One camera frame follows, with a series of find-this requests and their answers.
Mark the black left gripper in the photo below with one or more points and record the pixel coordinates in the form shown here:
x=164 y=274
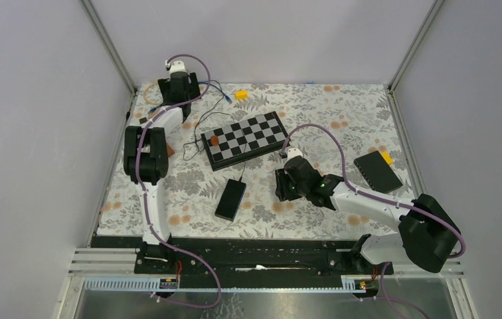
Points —
x=192 y=92

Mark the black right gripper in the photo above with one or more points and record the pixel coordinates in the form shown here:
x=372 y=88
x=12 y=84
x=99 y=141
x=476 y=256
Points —
x=281 y=191

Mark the small black network switch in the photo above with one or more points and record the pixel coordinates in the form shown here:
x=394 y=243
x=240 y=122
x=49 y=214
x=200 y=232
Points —
x=230 y=200

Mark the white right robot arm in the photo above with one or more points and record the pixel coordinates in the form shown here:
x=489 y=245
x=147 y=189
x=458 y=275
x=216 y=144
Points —
x=424 y=234

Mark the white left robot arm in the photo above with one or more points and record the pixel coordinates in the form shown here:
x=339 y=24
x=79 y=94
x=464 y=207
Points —
x=146 y=157

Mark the reddish brown wooden block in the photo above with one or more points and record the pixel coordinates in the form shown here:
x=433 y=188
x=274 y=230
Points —
x=170 y=151

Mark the orange piece on checkerboard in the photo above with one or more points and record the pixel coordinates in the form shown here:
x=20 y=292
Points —
x=214 y=140

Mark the black white checkerboard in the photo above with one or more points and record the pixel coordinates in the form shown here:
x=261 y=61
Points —
x=245 y=140

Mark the floral patterned table mat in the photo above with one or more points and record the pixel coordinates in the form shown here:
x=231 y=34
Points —
x=325 y=120

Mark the yellow block at right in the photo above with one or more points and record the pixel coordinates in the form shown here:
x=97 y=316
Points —
x=388 y=159

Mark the yellow block near wall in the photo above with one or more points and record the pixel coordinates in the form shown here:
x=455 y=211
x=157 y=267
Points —
x=241 y=94

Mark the large black network switch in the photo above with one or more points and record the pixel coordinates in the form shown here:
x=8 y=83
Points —
x=377 y=173

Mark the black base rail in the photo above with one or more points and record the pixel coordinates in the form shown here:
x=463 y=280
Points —
x=252 y=263

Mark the slotted cable duct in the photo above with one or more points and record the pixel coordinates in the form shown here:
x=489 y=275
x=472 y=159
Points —
x=148 y=284

